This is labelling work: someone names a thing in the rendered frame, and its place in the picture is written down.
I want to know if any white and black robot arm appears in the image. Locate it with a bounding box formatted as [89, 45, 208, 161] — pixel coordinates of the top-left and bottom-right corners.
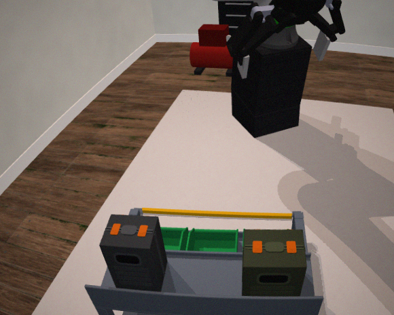
[213, 0, 298, 50]

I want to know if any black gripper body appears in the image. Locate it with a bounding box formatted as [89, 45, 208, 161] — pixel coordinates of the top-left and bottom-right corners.
[269, 0, 326, 27]

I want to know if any yellow long thin bar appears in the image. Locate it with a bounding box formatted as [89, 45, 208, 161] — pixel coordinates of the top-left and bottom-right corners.
[142, 208, 292, 219]

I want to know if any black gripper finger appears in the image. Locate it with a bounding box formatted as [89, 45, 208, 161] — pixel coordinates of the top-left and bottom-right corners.
[226, 3, 297, 79]
[304, 0, 345, 61]

